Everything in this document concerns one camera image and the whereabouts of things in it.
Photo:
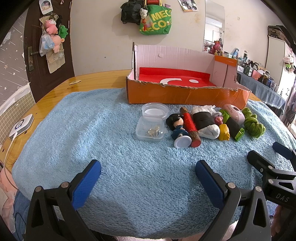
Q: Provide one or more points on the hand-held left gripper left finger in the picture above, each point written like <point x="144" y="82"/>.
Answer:
<point x="86" y="183"/>

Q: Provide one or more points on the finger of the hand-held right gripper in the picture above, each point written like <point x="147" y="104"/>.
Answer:
<point x="259" y="161"/>
<point x="283" y="149"/>

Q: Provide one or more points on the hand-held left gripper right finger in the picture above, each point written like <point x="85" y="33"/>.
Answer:
<point x="208" y="183"/>

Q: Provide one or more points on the green knitted yarn bundle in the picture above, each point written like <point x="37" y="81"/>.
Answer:
<point x="249" y="113"/>
<point x="254" y="127"/>

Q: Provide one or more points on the green and black comb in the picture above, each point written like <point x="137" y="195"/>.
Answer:
<point x="233" y="127"/>

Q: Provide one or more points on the yellow toy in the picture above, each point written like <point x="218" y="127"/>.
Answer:
<point x="223" y="132"/>

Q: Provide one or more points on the pink round device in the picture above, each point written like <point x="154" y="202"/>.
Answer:
<point x="234" y="113"/>

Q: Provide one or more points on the black-haired doll figurine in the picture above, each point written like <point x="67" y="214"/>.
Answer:
<point x="179" y="132"/>

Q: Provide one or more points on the wooden stick with red wrap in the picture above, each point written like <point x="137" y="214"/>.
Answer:
<point x="189" y="122"/>

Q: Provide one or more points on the black roll with white plastic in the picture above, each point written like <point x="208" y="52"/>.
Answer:
<point x="203" y="119"/>

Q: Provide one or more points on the square clear plastic box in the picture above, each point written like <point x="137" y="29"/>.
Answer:
<point x="148" y="129"/>

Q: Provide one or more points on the round clear plastic lid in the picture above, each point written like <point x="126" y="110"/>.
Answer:
<point x="155" y="111"/>

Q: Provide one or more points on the orange cardboard box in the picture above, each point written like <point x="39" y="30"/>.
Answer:
<point x="185" y="96"/>

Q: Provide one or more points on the pink curtain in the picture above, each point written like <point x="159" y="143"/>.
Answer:
<point x="291" y="104"/>

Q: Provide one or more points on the blue fluffy blanket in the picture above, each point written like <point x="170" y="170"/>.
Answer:
<point x="92" y="129"/>

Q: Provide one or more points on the pink cloth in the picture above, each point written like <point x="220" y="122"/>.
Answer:
<point x="5" y="199"/>

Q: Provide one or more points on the white electronic device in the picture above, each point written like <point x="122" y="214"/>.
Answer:
<point x="22" y="126"/>

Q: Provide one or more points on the cluttered side table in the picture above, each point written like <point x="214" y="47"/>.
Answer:
<point x="249" y="67"/>

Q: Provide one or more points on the dark woven basket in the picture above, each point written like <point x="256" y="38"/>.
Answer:
<point x="276" y="32"/>

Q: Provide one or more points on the pink plush dragon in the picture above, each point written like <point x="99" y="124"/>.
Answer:
<point x="217" y="47"/>

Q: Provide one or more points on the red printed paper sheet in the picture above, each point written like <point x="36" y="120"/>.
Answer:
<point x="150" y="75"/>

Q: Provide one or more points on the dark brown door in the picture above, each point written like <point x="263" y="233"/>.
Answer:
<point x="69" y="58"/>

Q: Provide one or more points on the star-print curtain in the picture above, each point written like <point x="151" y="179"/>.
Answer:
<point x="11" y="69"/>

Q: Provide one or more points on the pale pink plush toy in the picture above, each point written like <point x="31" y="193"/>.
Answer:
<point x="56" y="42"/>

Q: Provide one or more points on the pink plush pig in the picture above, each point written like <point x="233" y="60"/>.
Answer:
<point x="50" y="26"/>

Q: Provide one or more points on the green tote bag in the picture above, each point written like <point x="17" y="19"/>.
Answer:
<point x="157" y="23"/>

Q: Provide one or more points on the red tassel charm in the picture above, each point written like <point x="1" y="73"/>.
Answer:
<point x="145" y="24"/>

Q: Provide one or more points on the black bag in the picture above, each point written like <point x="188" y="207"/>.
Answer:
<point x="130" y="11"/>

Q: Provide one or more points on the white cat plush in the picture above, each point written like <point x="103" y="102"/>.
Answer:
<point x="143" y="12"/>

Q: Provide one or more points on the round photo sticker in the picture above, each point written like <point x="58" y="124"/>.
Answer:
<point x="45" y="6"/>

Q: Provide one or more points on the wall mirror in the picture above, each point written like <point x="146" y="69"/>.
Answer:
<point x="214" y="30"/>

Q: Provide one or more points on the wall photos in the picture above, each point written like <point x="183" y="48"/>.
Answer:
<point x="187" y="5"/>

